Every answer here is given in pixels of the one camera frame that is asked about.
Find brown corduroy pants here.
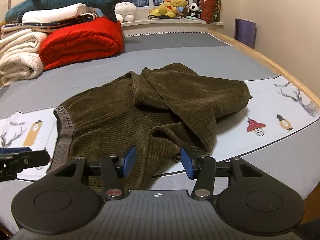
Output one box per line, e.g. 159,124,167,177
50,63,251,190

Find grey bed sheet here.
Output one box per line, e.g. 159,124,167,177
0,31,320,235

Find white printed bed mat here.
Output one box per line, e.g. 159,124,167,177
0,75,320,182

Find cream folded blanket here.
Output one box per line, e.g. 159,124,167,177
1,29,48,87

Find red folded quilt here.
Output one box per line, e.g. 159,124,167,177
39,17,124,70

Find striped folded cloth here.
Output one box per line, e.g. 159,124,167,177
1,12,99,34

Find purple rolled mat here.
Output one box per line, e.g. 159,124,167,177
234,18,257,48

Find white folded cloth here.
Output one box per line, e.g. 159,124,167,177
21,3,97,23

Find panda plush toy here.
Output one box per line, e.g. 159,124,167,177
188,2,202,19

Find white plush toy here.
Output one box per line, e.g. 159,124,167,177
114,2,136,23

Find yellow plush toy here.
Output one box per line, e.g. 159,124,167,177
148,0,188,19

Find red cushion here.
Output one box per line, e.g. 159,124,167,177
200,0,221,24

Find blue shark plush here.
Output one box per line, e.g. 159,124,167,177
4,0,125,23

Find wooden bed frame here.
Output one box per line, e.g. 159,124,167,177
208,30,319,107

